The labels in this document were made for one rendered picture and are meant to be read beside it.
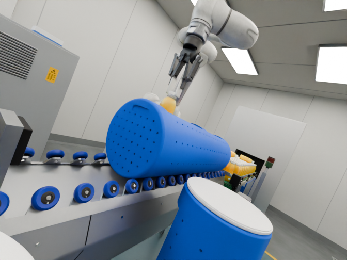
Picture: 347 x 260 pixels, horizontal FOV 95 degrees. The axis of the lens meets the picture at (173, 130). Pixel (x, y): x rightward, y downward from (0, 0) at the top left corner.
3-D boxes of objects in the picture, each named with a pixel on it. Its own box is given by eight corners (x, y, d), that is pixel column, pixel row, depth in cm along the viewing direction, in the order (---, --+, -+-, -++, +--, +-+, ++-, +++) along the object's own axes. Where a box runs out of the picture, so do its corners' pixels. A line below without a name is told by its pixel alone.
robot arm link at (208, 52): (155, 113, 158) (174, 122, 163) (153, 122, 144) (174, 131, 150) (195, 33, 120) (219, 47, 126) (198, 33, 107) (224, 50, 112)
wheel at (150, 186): (148, 193, 56) (153, 192, 55) (140, 187, 53) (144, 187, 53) (151, 181, 59) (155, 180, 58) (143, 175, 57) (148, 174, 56)
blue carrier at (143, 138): (96, 159, 63) (120, 92, 63) (191, 162, 136) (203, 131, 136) (144, 195, 47) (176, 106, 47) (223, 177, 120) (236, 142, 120)
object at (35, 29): (29, 32, 158) (32, 25, 158) (57, 47, 178) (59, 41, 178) (32, 32, 152) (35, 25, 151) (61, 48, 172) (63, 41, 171)
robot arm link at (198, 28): (205, 17, 57) (199, 33, 58) (214, 34, 65) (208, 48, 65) (186, 19, 62) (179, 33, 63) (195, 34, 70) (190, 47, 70)
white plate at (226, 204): (257, 202, 62) (255, 205, 62) (192, 170, 69) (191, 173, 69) (293, 252, 35) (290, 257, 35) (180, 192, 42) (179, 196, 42)
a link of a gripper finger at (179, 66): (186, 51, 63) (183, 50, 64) (171, 77, 65) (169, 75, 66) (190, 57, 66) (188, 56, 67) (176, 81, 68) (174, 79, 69)
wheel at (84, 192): (72, 184, 36) (77, 182, 36) (91, 182, 40) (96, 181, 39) (71, 205, 35) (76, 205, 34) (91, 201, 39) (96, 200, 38)
